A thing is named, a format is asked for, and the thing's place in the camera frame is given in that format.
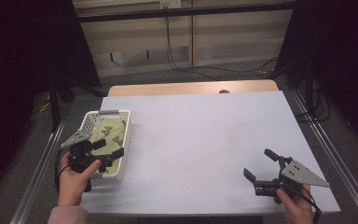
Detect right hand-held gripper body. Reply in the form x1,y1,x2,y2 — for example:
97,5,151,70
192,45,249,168
254,155,330,204

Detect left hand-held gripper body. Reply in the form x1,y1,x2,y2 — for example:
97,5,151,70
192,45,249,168
60,130,115,175

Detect green rabbit print cloth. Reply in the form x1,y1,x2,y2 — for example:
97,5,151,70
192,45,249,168
88,119,128,175

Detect white perforated plastic basket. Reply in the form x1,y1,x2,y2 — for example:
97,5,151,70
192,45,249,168
78,109,133,184

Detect person's right hand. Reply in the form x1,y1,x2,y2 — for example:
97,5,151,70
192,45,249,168
275,183,315,224

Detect person's left hand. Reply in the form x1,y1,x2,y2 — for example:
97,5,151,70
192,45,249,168
57,151,103,207

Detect black stand legs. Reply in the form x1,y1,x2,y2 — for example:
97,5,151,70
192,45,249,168
48,73,106,133

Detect white table mat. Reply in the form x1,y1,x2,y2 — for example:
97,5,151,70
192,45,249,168
80,90,341,217

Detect wooden table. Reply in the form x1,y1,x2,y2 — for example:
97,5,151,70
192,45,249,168
107,79,280,97

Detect black curtain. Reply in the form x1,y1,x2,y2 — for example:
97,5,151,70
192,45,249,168
274,0,358,153
0,0,102,200

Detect black horizontal bar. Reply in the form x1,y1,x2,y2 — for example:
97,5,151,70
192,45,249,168
77,2,296,23

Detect left hand-held gripper black cable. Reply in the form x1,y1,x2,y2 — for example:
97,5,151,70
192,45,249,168
54,148,73,192

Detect hand-held gripper black cable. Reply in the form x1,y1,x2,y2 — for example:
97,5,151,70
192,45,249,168
54,148,73,192
283,181,323,224

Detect metal floor rail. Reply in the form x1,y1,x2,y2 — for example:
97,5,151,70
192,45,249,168
292,90,358,224
8,119,68,224

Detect right hand-held gripper black cable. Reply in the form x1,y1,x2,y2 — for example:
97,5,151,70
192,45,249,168
283,181,323,224

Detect yellow floor cable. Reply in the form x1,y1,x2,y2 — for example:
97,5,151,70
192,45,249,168
31,92,52,115

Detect bundle of black floor cables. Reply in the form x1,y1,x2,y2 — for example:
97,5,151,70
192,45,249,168
295,80,332,124

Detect long black floor cable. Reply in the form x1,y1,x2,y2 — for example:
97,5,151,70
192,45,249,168
165,17,279,82

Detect white wall socket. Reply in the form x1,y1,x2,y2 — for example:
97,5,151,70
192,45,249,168
159,0,182,9

